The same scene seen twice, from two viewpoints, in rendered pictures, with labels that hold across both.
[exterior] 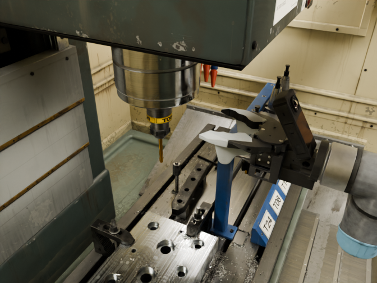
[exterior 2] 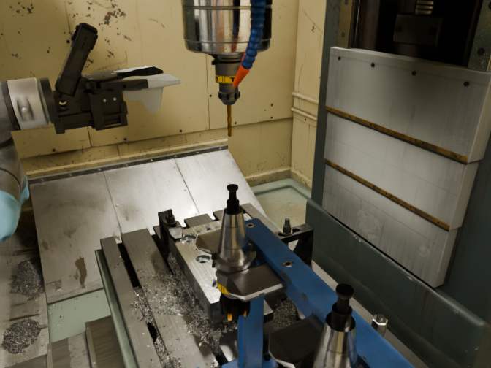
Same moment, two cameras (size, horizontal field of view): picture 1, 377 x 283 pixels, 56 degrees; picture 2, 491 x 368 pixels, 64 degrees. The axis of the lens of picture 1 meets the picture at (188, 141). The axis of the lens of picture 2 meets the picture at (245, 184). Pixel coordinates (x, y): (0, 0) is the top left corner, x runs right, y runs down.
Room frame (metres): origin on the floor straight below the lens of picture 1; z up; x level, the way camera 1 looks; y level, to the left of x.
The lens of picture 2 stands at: (1.11, -0.53, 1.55)
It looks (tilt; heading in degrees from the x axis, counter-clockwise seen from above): 26 degrees down; 127
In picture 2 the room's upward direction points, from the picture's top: straight up
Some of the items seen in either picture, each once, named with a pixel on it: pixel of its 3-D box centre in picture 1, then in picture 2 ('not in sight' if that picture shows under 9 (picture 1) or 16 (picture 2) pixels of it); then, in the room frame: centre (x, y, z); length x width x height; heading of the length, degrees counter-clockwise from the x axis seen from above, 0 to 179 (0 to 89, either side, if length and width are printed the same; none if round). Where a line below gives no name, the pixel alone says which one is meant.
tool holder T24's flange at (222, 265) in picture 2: not in sight; (234, 259); (0.82, -0.18, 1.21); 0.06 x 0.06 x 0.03
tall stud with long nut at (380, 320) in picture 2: (176, 176); (375, 342); (0.98, 0.04, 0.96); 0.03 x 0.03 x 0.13
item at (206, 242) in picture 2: (246, 153); (218, 240); (0.77, -0.15, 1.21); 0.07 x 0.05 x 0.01; 64
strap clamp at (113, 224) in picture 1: (113, 238); (288, 243); (0.69, 0.21, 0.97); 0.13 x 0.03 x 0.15; 64
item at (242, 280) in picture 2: not in sight; (252, 282); (0.87, -0.20, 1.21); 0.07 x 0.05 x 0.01; 64
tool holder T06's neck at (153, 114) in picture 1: (159, 110); (228, 72); (0.62, 0.06, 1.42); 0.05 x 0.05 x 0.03
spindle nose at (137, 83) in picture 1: (157, 60); (226, 13); (0.62, 0.06, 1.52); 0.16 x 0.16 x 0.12
